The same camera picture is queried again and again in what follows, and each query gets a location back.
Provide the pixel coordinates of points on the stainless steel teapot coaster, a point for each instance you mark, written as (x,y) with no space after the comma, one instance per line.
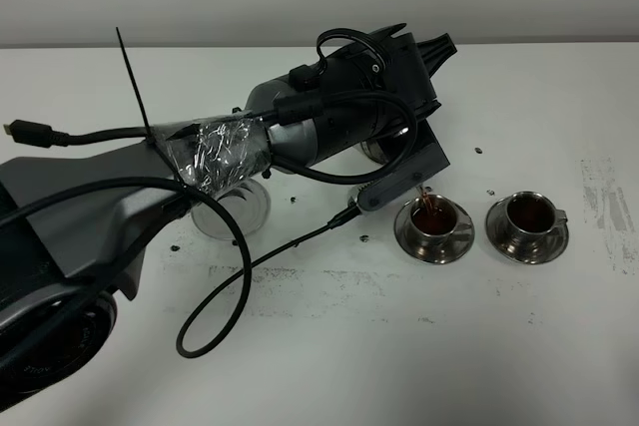
(248,203)

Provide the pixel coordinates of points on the stainless steel teacup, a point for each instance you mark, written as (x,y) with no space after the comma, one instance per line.
(532,223)
(437,221)

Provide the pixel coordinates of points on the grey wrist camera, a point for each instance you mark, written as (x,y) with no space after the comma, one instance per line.
(425,160)

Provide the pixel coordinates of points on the left stainless steel teacup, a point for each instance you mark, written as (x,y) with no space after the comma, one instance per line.
(437,221)

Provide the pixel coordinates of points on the black cable tie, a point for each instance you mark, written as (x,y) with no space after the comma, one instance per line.
(135,82)

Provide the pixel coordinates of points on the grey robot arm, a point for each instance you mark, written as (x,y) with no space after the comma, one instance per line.
(74,231)

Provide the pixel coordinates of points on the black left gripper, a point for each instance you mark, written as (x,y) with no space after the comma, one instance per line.
(384,60)

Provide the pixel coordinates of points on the right stainless steel teacup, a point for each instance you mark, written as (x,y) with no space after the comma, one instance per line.
(532,223)

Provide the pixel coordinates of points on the left stainless steel saucer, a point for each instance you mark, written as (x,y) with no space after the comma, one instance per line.
(398,233)

